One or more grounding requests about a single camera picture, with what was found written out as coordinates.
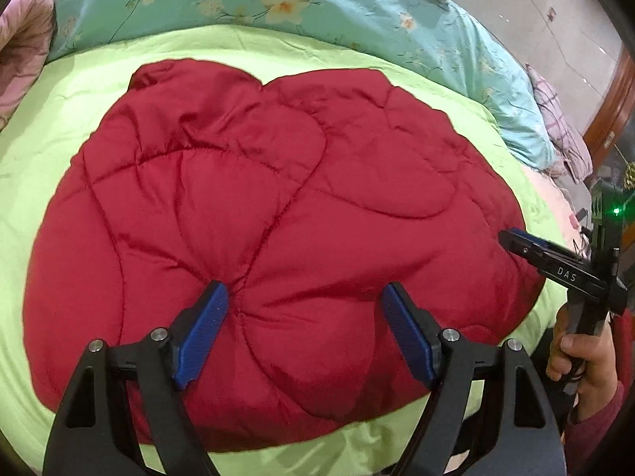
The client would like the person's right hand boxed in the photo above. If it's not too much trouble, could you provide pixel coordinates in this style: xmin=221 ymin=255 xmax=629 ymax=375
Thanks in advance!
xmin=546 ymin=303 xmax=619 ymax=421

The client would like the pink quilted blanket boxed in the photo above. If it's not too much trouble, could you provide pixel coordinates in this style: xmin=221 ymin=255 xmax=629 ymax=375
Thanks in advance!
xmin=0 ymin=0 xmax=55 ymax=129

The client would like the teal floral duvet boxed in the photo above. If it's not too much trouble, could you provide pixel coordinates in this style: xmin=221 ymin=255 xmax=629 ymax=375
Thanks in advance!
xmin=50 ymin=0 xmax=555 ymax=170

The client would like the pink plaid pillow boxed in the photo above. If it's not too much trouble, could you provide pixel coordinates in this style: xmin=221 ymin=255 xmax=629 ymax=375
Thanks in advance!
xmin=525 ymin=63 xmax=593 ymax=184

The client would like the red quilted down jacket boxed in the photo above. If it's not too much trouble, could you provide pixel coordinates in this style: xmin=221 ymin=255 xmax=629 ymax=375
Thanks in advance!
xmin=23 ymin=59 xmax=544 ymax=452

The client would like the light green bed sheet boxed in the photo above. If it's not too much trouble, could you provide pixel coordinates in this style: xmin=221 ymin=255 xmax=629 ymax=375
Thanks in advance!
xmin=1 ymin=25 xmax=580 ymax=475

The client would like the right forearm maroon sleeve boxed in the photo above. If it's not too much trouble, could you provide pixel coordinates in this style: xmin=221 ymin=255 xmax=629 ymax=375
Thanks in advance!
xmin=562 ymin=308 xmax=635 ymax=476

